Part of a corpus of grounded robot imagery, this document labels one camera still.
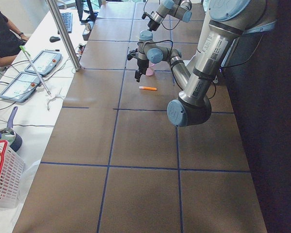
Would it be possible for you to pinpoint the lower teach pendant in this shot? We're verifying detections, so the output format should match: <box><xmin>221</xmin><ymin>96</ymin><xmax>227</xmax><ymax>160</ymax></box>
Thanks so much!
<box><xmin>0</xmin><ymin>72</ymin><xmax>40</xmax><ymax>103</ymax></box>

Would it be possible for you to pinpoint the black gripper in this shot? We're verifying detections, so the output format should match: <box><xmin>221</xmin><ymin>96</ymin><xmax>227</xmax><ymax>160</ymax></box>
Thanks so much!
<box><xmin>147</xmin><ymin>19</ymin><xmax>160</xmax><ymax>31</ymax></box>
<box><xmin>134</xmin><ymin>58</ymin><xmax>148</xmax><ymax>81</ymax></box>

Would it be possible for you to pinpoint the white plastic basket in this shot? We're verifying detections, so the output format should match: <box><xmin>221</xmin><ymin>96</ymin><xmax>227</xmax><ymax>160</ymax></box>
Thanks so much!
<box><xmin>0</xmin><ymin>140</ymin><xmax>24</xmax><ymax>210</ymax></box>

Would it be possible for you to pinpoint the blue bowl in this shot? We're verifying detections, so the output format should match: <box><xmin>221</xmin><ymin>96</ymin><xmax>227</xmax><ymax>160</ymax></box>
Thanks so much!
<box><xmin>0</xmin><ymin>106</ymin><xmax>22</xmax><ymax>152</ymax></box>

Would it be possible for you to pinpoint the upper teach pendant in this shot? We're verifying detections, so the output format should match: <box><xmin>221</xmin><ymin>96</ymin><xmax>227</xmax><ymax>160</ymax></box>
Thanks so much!
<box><xmin>32</xmin><ymin>50</ymin><xmax>62</xmax><ymax>77</ymax></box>

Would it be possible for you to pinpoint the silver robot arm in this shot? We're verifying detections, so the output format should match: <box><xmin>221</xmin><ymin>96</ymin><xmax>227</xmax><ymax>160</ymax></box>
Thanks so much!
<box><xmin>127</xmin><ymin>0</ymin><xmax>278</xmax><ymax>127</ymax></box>
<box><xmin>143</xmin><ymin>0</ymin><xmax>192</xmax><ymax>31</ymax></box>

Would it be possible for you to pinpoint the white plastic hook piece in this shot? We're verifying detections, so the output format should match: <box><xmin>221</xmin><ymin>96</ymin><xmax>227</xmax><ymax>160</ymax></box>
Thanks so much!
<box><xmin>46</xmin><ymin>88</ymin><xmax>65</xmax><ymax>111</ymax></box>

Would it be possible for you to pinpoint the seated person black shirt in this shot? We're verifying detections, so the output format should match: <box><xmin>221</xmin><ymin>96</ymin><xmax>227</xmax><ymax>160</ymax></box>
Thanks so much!
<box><xmin>0</xmin><ymin>11</ymin><xmax>29</xmax><ymax>67</ymax></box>

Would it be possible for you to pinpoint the orange highlighter pen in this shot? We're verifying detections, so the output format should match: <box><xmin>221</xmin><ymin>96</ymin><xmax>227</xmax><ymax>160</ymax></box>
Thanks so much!
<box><xmin>139</xmin><ymin>86</ymin><xmax>157</xmax><ymax>91</ymax></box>

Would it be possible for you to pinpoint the pink mesh pen holder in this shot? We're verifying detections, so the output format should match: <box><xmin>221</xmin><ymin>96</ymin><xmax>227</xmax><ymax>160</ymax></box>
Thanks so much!
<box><xmin>145</xmin><ymin>62</ymin><xmax>155</xmax><ymax>76</ymax></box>

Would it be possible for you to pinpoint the black keyboard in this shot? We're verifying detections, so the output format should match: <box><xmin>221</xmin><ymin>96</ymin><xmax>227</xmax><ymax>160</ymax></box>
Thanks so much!
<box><xmin>60</xmin><ymin>12</ymin><xmax>73</xmax><ymax>33</ymax></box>

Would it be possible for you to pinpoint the aluminium frame post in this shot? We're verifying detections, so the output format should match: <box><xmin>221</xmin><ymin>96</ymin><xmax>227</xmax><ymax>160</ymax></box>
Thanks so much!
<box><xmin>46</xmin><ymin>0</ymin><xmax>81</xmax><ymax>71</ymax></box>

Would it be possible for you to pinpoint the black computer mouse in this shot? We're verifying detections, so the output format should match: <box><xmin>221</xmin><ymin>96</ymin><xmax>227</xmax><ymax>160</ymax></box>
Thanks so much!
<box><xmin>49</xmin><ymin>36</ymin><xmax>61</xmax><ymax>43</ymax></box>

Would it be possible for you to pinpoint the teach pendant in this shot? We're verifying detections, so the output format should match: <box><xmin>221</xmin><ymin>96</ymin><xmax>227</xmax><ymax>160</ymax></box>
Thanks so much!
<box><xmin>0</xmin><ymin>72</ymin><xmax>40</xmax><ymax>103</ymax></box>
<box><xmin>32</xmin><ymin>50</ymin><xmax>62</xmax><ymax>77</ymax></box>

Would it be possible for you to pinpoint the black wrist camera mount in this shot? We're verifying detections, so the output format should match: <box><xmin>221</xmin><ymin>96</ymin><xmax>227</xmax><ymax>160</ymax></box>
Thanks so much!
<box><xmin>142</xmin><ymin>12</ymin><xmax>150</xmax><ymax>19</ymax></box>

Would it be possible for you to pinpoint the long metal rod tool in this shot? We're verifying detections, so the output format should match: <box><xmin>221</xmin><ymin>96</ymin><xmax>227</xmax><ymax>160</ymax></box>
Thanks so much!
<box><xmin>19</xmin><ymin>46</ymin><xmax>52</xmax><ymax>97</ymax></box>

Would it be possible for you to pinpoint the black monitor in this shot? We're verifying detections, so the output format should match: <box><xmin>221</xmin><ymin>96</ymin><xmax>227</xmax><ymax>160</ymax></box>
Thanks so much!
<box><xmin>75</xmin><ymin>0</ymin><xmax>96</xmax><ymax>24</ymax></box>

